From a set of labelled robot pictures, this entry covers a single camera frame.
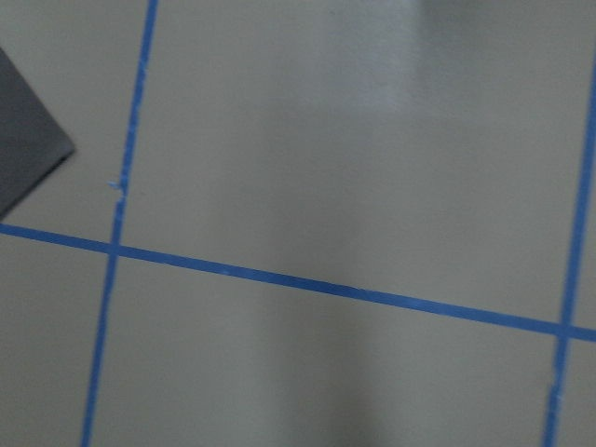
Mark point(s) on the dark brown t-shirt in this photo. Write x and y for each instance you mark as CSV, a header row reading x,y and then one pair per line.
x,y
33,144

